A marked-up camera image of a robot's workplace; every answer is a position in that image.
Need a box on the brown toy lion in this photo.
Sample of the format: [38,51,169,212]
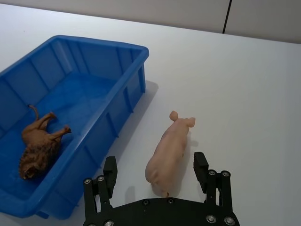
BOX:
[18,105,72,181]

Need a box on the pink toy pig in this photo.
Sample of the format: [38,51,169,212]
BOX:
[145,110,196,198]

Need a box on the grey wall panel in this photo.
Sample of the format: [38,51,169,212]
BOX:
[0,0,301,45]

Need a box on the blue plastic bin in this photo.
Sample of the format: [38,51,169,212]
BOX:
[0,35,150,218]

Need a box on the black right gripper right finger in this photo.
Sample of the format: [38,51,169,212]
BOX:
[193,152,234,209]

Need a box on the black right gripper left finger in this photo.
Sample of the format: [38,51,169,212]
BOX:
[83,156,118,220]

